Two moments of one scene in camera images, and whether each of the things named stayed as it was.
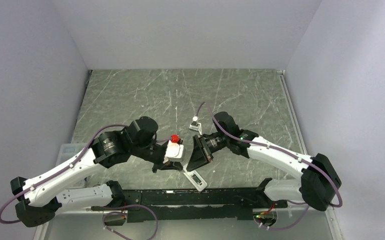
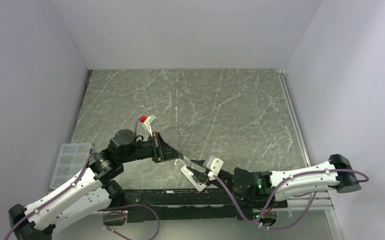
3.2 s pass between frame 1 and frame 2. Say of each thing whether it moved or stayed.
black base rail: stayed
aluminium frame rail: stayed
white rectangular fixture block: stayed
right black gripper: moved
